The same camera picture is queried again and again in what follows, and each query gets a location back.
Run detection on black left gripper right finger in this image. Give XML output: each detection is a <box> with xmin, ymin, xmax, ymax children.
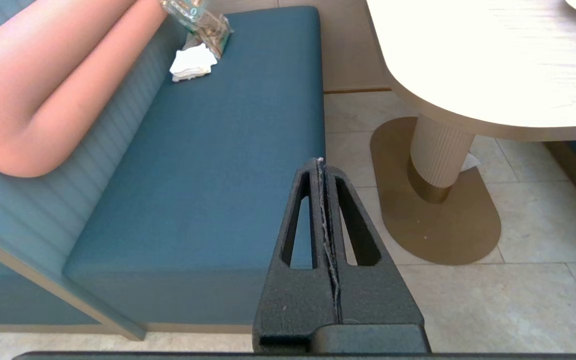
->
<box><xmin>324</xmin><ymin>165</ymin><xmax>424</xmax><ymax>326</ymax></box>

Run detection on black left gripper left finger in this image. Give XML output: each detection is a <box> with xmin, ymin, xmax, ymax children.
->
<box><xmin>253</xmin><ymin>158</ymin><xmax>340</xmax><ymax>351</ymax></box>

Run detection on blue upholstered sofa bench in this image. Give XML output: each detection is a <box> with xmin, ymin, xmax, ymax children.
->
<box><xmin>0</xmin><ymin>0</ymin><xmax>326</xmax><ymax>341</ymax></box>

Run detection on white paper napkins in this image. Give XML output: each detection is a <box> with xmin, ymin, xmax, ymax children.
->
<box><xmin>169</xmin><ymin>43</ymin><xmax>218</xmax><ymax>83</ymax></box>

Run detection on clear plastic snack bag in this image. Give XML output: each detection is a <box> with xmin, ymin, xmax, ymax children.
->
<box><xmin>158</xmin><ymin>0</ymin><xmax>234</xmax><ymax>60</ymax></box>

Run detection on pink bolster cushion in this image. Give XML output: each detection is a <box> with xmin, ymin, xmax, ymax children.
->
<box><xmin>0</xmin><ymin>0</ymin><xmax>169</xmax><ymax>178</ymax></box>

